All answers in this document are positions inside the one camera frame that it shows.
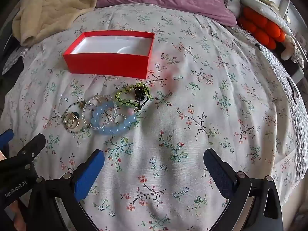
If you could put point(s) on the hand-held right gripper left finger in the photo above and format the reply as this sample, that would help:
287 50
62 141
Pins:
89 173

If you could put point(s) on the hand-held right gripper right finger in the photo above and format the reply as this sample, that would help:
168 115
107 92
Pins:
218 170

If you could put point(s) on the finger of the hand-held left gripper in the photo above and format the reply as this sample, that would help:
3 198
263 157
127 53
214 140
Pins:
28 148
6 138

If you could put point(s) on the small gold charm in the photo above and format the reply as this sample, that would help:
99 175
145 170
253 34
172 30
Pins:
82 104

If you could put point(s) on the red cardboard box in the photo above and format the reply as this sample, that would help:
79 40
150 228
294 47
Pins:
105 65

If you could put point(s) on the person's left hand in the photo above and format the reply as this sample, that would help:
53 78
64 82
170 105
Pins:
11 214

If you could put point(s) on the floral bedsheet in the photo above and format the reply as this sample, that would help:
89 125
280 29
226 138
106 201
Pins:
204 101

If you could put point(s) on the plaid cloth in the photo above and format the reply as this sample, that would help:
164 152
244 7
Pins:
13 57

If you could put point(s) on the beige quilted blanket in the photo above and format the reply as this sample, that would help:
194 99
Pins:
53 4

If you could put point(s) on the orange plush toy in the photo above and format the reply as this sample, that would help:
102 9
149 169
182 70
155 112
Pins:
262 28

